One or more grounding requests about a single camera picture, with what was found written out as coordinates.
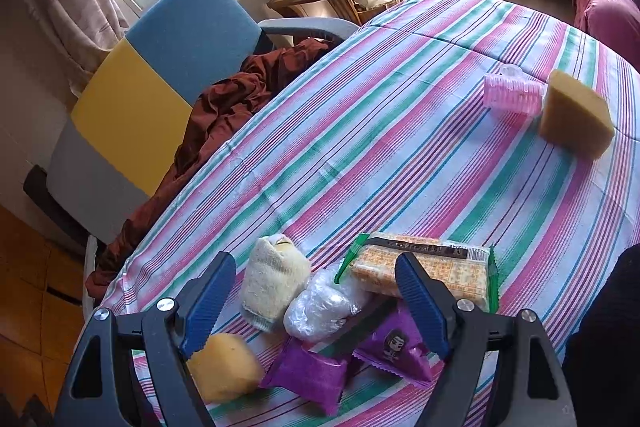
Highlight yellow sponge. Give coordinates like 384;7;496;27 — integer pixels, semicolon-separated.
186;333;265;404

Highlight cracker pack green ends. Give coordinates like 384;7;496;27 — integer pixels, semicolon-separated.
334;232;499;313

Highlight purple snack packet plain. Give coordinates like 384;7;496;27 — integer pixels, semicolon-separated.
259;337;349;415

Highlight clear plastic bag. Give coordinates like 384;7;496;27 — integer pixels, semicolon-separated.
283;261;372;343

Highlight purple snack packet cartoon face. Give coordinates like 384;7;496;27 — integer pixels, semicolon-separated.
352;300;434;388

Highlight cream knitted rolled sock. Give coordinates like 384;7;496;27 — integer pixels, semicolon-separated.
240;234;311;333

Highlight blue yellow grey chair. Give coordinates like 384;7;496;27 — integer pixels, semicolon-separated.
23;0;357;246

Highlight striped colourful tablecloth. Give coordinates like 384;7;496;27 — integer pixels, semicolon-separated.
104;0;639;352

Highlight yellow sponge block far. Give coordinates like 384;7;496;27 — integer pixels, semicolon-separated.
538;69;614;160

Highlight dark red crumpled cloth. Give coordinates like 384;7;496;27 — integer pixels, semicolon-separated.
86;38;336;301

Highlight pink hair roller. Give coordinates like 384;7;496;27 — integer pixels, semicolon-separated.
483;64;547;117

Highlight pink bed cover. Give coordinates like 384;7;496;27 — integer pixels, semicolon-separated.
574;0;639;70

